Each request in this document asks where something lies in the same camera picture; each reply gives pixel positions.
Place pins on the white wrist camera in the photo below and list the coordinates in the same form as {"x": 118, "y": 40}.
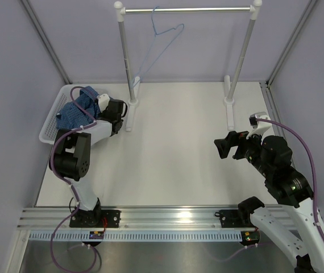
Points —
{"x": 260, "y": 123}
{"x": 103, "y": 101}

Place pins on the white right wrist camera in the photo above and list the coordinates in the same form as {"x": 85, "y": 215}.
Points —
{"x": 260, "y": 123}

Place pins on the white slotted cable duct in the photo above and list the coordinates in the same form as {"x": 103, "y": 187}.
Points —
{"x": 137, "y": 236}

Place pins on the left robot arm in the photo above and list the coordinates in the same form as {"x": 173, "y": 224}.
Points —
{"x": 70, "y": 162}

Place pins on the light blue wire hanger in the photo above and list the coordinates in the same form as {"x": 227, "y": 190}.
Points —
{"x": 162, "y": 40}

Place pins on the blue plaid shirt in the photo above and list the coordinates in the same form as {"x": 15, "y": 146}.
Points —
{"x": 81, "y": 111}

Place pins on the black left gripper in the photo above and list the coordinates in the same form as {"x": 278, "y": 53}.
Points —
{"x": 102, "y": 114}

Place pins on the white and silver clothes rack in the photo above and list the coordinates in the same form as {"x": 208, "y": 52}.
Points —
{"x": 200, "y": 53}

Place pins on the aluminium frame post right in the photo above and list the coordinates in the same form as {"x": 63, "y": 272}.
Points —
{"x": 293, "y": 39}

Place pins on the aluminium mounting rail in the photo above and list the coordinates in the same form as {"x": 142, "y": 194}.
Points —
{"x": 138, "y": 218}

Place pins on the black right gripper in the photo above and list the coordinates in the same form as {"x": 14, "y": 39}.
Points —
{"x": 233, "y": 139}

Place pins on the white plastic basket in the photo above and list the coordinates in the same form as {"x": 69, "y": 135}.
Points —
{"x": 49, "y": 131}

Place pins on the aluminium frame post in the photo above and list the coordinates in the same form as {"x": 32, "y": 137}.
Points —
{"x": 41, "y": 33}
{"x": 293, "y": 39}

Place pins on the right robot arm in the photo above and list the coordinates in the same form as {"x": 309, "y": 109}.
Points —
{"x": 293, "y": 192}

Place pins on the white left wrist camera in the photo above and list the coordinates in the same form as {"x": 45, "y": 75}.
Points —
{"x": 103, "y": 101}

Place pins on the aluminium frame post left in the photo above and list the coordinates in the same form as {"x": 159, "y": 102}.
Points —
{"x": 41, "y": 33}

